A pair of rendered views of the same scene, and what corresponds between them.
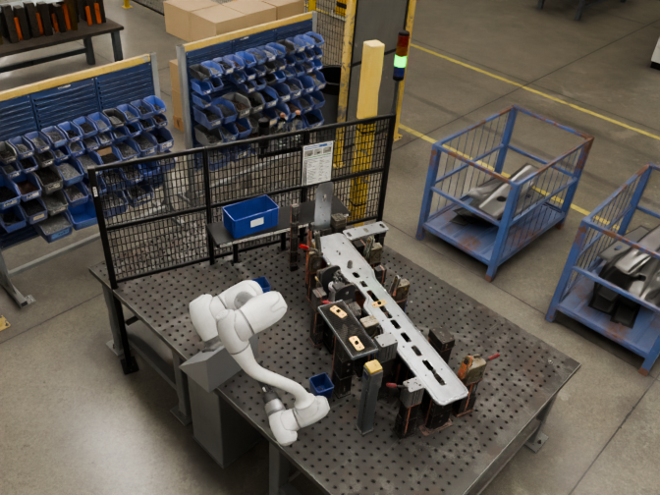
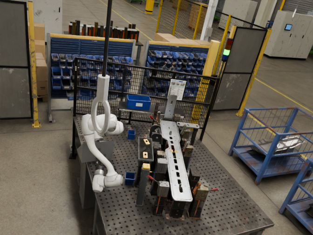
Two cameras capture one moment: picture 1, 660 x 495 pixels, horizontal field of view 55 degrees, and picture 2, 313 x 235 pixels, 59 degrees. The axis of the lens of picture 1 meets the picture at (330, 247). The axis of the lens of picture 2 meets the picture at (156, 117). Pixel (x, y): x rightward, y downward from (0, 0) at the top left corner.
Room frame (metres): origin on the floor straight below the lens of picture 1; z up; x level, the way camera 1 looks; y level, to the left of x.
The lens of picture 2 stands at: (0.14, -0.93, 2.68)
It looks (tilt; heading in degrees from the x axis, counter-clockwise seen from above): 28 degrees down; 21
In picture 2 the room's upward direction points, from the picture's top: 11 degrees clockwise
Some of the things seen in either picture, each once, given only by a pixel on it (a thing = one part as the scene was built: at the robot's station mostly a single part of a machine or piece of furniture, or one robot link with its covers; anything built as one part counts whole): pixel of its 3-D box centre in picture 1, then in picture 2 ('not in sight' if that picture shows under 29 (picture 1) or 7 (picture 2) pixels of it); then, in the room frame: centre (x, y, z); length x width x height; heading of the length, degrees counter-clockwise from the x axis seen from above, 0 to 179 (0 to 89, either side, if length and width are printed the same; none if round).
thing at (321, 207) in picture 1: (323, 206); (170, 107); (3.19, 0.06, 1.17); 0.12 x 0.01 x 0.34; 120
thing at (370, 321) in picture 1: (366, 346); (158, 167); (2.33, -0.23, 0.89); 0.13 x 0.11 x 0.38; 120
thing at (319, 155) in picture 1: (316, 163); (176, 89); (3.48, 0.12, 1.30); 0.23 x 0.02 x 0.31; 120
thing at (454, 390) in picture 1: (382, 305); (174, 152); (2.53, -0.31, 1.00); 1.38 x 0.22 x 0.02; 30
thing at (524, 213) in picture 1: (502, 189); (278, 143); (4.70, -1.45, 0.47); 1.20 x 0.80 x 0.95; 137
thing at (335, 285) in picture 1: (336, 309); (153, 148); (2.53, -0.06, 0.94); 0.18 x 0.13 x 0.49; 30
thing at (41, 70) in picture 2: not in sight; (22, 65); (3.91, 3.53, 0.52); 1.21 x 0.81 x 1.05; 52
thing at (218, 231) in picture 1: (280, 220); (151, 109); (3.23, 0.33, 1.02); 0.90 x 0.22 x 0.03; 120
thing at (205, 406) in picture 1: (225, 404); (94, 178); (2.32, 0.53, 0.33); 0.31 x 0.31 x 0.66; 48
